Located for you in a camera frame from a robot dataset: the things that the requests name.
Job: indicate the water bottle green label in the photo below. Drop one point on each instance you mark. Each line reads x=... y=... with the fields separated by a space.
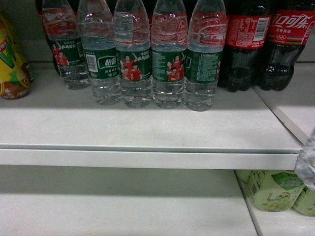
x=96 y=29
x=305 y=164
x=206 y=40

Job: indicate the water bottle team label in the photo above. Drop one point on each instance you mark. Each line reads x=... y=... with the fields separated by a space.
x=169 y=34
x=133 y=47

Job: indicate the white metal shelf board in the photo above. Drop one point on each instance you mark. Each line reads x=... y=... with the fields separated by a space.
x=55 y=126

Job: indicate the leftmost back water bottle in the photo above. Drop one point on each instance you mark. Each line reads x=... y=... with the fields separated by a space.
x=60 y=24

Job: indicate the cola bottle left red label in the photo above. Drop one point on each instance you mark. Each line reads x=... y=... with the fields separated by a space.
x=248 y=22

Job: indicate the cola bottle red label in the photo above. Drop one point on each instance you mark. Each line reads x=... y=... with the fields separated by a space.
x=291 y=25
x=248 y=22

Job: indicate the green grape juice bottle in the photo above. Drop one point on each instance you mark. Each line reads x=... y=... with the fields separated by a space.
x=274 y=190

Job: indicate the yellow lemon tea bottle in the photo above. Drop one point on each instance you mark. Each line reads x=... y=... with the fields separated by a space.
x=15 y=75

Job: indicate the cola bottle right red label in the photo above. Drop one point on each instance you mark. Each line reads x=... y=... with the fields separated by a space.
x=291 y=25

